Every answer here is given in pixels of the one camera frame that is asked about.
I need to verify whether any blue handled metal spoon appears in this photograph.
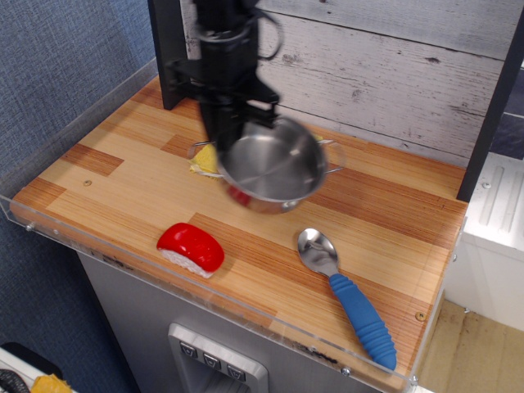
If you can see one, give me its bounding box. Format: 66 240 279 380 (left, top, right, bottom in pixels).
297 228 397 371

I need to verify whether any stainless steel pot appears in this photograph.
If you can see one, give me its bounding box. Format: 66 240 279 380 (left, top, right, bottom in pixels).
187 116 347 214

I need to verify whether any dark grey post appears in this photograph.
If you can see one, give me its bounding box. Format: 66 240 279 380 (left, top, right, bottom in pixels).
147 0 192 111
456 11 523 202

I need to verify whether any silver dispenser button panel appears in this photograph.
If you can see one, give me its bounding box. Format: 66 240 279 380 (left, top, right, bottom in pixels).
168 323 269 392

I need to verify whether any yellow object bottom left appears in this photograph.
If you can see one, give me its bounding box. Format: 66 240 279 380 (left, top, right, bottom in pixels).
30 374 74 393

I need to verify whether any clear acrylic table guard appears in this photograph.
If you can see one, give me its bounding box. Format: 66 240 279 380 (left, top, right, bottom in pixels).
8 81 466 392

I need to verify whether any dark grey left post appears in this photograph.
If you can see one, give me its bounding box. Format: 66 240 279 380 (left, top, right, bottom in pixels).
147 0 192 111

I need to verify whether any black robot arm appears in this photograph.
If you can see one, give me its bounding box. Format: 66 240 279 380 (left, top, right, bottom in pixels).
169 1 283 151

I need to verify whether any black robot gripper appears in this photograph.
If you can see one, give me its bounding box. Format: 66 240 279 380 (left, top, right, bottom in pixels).
165 36 282 159

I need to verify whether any yellow folded cloth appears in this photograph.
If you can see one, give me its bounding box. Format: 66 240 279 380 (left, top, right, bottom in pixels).
188 135 346 181

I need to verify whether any grey toy fridge cabinet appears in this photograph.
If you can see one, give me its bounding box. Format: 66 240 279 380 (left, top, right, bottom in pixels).
80 255 373 392

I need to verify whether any red toy sushi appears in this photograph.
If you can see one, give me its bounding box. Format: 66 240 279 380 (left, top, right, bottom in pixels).
156 223 225 278

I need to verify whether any dark grey right post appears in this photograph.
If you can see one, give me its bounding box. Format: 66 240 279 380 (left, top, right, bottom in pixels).
456 11 523 202

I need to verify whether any white ridged side appliance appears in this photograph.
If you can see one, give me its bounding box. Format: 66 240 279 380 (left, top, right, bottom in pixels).
444 153 523 331

